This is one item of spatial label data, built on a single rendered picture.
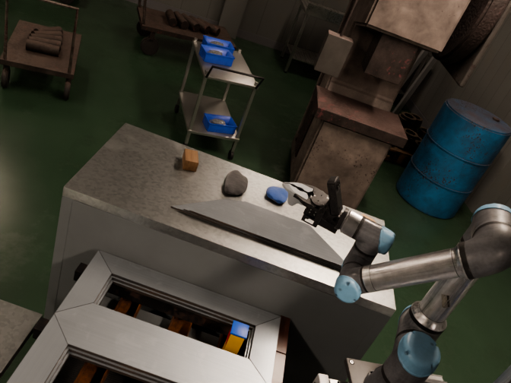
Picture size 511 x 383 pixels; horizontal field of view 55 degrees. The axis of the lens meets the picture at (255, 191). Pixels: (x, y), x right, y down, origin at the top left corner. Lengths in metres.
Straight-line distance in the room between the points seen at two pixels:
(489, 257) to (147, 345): 1.06
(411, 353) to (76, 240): 1.27
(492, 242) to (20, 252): 2.53
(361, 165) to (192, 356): 2.80
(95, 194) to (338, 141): 2.56
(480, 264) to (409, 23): 2.75
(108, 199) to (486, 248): 1.26
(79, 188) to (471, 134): 3.70
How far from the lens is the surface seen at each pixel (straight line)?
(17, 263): 3.09
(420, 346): 1.53
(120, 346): 1.69
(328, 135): 4.04
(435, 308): 1.57
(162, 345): 1.72
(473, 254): 1.32
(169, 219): 1.85
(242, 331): 1.79
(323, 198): 1.49
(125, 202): 1.88
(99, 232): 1.96
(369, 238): 1.47
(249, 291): 1.94
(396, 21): 3.84
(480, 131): 4.84
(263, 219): 1.99
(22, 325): 1.84
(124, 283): 1.89
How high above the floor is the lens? 2.19
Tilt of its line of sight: 32 degrees down
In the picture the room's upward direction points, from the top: 22 degrees clockwise
